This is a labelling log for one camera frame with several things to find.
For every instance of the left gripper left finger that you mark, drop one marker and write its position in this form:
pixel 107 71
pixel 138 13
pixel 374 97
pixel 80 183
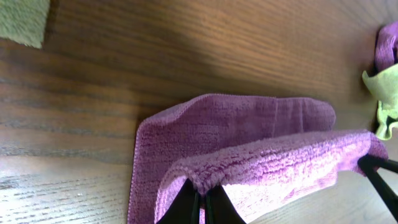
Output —
pixel 185 208

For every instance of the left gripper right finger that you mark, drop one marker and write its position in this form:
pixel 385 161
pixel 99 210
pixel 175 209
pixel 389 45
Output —
pixel 219 209

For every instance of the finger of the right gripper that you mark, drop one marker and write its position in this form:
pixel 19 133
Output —
pixel 368 165

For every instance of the purple microfiber cloth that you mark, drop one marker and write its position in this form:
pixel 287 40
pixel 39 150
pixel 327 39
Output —
pixel 265 152

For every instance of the green crumpled cloth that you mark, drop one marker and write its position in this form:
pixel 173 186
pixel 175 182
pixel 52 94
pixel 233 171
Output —
pixel 383 87

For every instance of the green folded cloth under blue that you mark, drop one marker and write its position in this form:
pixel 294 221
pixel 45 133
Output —
pixel 24 21

